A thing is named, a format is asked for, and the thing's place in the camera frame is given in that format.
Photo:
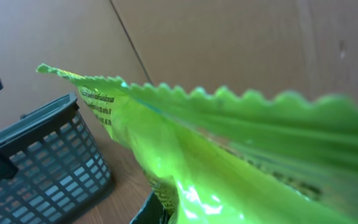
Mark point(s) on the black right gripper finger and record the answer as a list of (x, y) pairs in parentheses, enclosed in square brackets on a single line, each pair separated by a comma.
[(152, 212)]

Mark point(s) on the green gummy candy bag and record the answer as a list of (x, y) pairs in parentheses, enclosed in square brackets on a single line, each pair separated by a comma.
[(227, 158)]

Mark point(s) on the grey plastic shopping basket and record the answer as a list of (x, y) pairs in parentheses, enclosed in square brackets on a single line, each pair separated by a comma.
[(51, 169)]

